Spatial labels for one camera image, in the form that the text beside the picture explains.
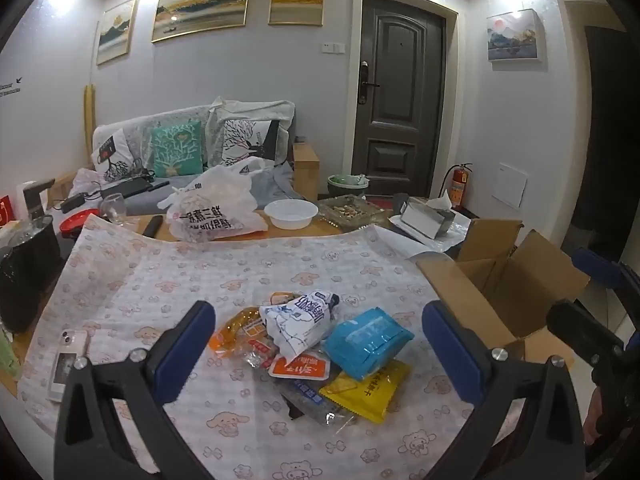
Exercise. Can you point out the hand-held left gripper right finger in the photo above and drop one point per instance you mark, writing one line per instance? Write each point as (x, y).
(450, 355)

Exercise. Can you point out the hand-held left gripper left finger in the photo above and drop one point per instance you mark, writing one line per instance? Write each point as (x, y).
(192, 340)

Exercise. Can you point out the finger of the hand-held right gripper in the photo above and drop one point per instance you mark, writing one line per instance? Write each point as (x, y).
(595, 265)
(580, 325)

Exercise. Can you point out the brown cardboard box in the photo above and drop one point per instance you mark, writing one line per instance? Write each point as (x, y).
(500, 280)

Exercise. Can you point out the yellow snack packet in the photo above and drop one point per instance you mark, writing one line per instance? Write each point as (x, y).
(367, 392)

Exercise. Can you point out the white and blue snack packet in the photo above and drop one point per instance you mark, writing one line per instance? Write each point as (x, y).
(300, 327)

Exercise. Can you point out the white and orange snack packet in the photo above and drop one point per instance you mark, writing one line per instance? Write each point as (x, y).
(297, 367)

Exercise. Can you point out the orange sausage packet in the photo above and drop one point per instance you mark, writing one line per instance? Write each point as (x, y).
(235, 332)

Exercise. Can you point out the printed cartoon tablecloth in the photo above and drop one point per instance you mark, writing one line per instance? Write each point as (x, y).
(200, 270)

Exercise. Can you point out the black remote control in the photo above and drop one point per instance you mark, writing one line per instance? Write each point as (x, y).
(152, 226)

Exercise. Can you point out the white smartphone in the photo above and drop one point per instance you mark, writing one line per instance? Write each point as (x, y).
(67, 365)

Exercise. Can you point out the clear dark snack packet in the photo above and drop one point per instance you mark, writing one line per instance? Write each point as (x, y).
(310, 402)

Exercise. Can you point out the white plastic bag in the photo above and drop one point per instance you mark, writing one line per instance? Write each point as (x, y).
(215, 205)

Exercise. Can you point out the tissue box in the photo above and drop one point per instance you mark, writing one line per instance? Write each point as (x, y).
(425, 220)

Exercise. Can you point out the grey sofa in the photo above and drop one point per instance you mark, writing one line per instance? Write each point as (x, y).
(145, 205)

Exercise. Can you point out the wine glass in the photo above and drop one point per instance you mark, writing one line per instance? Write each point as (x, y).
(112, 207)

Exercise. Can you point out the red fire extinguisher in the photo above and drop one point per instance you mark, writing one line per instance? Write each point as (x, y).
(457, 187)

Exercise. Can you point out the white plastic bowl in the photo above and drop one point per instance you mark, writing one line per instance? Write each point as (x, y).
(290, 212)

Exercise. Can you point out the red round lid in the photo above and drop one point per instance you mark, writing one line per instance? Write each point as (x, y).
(77, 222)

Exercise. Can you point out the black laptop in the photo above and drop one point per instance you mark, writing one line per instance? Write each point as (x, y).
(127, 187)

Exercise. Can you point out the red door mat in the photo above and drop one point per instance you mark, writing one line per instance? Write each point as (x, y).
(382, 202)

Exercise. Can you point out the glass tray of peanuts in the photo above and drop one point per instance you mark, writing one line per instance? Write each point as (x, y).
(352, 212)

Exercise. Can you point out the grey cloth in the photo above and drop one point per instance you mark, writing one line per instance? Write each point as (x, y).
(277, 185)

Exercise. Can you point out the black power adapter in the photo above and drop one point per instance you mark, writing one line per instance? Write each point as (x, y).
(74, 204)

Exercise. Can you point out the black kettle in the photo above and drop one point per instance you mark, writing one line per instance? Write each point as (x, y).
(25, 270)

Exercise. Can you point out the teal tree cushion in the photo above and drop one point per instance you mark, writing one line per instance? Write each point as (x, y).
(177, 150)

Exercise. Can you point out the black and white cushion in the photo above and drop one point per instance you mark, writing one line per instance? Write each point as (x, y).
(114, 157)

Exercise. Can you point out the green trash bin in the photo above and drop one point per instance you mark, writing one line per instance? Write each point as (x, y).
(346, 185)

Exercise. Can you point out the white tree cushion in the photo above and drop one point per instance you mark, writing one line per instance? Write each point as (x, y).
(245, 142)

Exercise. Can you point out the wooden side table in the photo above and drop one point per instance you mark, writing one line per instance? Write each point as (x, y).
(306, 170)

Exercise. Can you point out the grey water dispenser tap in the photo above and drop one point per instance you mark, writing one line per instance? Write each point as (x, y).
(37, 197)

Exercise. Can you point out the red box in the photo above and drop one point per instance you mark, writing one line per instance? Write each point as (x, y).
(5, 210)

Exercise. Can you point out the yellow stick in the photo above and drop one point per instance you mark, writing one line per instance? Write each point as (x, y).
(89, 125)

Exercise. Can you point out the frameless mountain canvas painting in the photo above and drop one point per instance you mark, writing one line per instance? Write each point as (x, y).
(515, 35)

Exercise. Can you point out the dark entrance door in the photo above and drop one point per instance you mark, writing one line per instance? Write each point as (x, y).
(397, 95)

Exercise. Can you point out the small framed landscape painting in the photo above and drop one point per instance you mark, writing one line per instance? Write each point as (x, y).
(116, 32)

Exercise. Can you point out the wide framed landscape painting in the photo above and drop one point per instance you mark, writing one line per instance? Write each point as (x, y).
(202, 5)

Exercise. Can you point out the white wall panel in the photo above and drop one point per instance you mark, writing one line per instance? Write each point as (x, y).
(510, 185)

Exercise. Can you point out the white light switch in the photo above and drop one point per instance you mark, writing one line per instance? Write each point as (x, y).
(332, 48)

